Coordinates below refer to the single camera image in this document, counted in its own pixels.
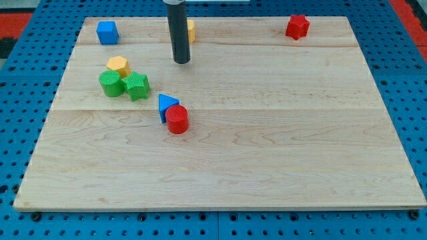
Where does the blue triangle block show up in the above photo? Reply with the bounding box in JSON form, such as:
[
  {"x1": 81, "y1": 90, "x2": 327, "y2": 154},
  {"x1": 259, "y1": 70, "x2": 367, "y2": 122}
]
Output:
[{"x1": 158, "y1": 93, "x2": 179, "y2": 123}]

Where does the green star block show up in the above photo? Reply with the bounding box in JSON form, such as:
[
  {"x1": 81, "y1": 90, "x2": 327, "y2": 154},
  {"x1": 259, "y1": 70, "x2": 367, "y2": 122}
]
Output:
[{"x1": 122, "y1": 71, "x2": 150, "y2": 101}]

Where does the red star block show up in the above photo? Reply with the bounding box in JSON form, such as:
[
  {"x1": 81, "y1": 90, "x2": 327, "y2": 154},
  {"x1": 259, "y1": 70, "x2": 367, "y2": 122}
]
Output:
[{"x1": 285, "y1": 15, "x2": 310, "y2": 40}]

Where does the red cylinder block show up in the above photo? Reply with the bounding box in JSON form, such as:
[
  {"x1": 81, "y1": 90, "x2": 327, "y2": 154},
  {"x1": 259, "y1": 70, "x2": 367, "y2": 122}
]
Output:
[{"x1": 165, "y1": 105, "x2": 189, "y2": 134}]

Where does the wooden board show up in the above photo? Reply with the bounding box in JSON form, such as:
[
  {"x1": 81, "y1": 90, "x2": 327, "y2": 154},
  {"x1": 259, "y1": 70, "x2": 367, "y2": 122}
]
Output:
[{"x1": 14, "y1": 17, "x2": 426, "y2": 212}]

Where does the yellow block behind rod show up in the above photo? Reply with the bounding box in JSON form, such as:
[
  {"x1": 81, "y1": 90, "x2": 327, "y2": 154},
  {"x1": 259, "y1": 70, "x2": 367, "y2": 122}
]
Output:
[{"x1": 187, "y1": 20, "x2": 195, "y2": 43}]

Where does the yellow hexagon block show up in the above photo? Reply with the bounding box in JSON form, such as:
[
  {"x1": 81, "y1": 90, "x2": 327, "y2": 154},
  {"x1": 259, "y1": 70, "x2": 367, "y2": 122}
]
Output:
[{"x1": 106, "y1": 56, "x2": 131, "y2": 78}]

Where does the green cylinder block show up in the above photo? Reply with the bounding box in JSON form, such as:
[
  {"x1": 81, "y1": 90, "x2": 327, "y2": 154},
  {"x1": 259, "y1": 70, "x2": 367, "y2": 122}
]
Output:
[{"x1": 99, "y1": 70, "x2": 124, "y2": 97}]

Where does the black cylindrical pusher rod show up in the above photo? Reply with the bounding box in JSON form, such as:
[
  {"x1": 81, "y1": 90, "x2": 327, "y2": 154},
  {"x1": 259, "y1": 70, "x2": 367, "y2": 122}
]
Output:
[{"x1": 163, "y1": 0, "x2": 191, "y2": 64}]

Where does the blue cube block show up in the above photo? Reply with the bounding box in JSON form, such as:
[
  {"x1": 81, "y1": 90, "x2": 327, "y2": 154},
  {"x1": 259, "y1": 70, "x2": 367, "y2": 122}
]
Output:
[{"x1": 96, "y1": 21, "x2": 119, "y2": 45}]

